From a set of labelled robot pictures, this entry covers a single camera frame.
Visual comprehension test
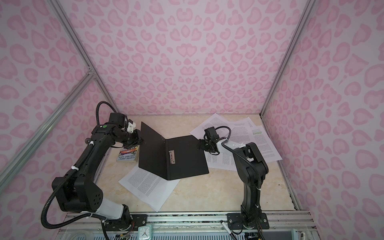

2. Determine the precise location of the black file folder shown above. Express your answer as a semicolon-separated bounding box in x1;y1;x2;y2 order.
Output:
139;122;209;181

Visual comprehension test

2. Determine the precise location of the aluminium diagonal frame bar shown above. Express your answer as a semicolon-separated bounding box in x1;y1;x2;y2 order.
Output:
1;71;94;192

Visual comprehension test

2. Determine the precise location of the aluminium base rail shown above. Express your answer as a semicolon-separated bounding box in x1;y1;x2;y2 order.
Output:
56;211;320;240

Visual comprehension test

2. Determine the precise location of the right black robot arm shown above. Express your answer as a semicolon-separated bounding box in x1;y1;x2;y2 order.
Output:
198;126;270;230

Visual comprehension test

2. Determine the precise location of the white printed sheet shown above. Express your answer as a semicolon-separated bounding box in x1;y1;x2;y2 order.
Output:
205;139;246;171
221;118;261;144
190;114;229;139
119;165;179;212

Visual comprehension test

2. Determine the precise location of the white sheet green header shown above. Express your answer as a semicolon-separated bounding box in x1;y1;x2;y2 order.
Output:
251;126;282;163

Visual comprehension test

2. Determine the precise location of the colourful paperback book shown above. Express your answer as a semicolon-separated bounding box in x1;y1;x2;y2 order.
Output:
117;146;140;162

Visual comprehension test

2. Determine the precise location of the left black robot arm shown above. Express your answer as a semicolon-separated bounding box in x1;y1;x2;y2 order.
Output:
41;101;144;232

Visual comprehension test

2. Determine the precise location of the small white desk clock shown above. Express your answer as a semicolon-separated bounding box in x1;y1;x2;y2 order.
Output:
138;225;153;240

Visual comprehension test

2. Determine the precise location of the black pen on rail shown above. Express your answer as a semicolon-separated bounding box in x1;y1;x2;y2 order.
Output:
221;221;237;240

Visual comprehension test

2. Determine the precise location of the white printed sheet back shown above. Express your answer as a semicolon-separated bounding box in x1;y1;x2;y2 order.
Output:
190;114;229;139

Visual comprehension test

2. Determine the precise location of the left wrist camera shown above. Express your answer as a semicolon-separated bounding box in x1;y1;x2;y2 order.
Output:
108;113;136;133

